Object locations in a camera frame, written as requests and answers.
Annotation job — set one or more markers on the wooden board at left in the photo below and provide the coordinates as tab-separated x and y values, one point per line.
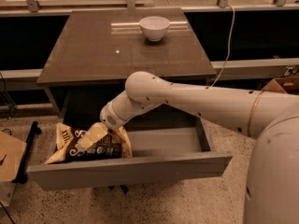
11	152

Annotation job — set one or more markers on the cardboard box at right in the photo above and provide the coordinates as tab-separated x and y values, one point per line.
288	85

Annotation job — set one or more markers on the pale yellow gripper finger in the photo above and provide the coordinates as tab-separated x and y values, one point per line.
97	131

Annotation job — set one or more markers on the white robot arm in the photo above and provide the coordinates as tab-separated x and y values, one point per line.
271	118

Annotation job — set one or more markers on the white ceramic bowl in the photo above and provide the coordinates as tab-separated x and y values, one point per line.
154	28

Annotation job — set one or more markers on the grey window ledge rail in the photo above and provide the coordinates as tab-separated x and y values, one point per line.
25	80

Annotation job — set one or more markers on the open grey top drawer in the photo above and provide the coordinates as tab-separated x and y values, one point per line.
167	146

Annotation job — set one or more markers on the brown chip bag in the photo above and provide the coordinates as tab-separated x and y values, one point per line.
115	144

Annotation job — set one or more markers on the grey cabinet with glossy top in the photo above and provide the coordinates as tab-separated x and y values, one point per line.
97	50

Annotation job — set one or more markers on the black stand at left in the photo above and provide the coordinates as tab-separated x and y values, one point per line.
21	176

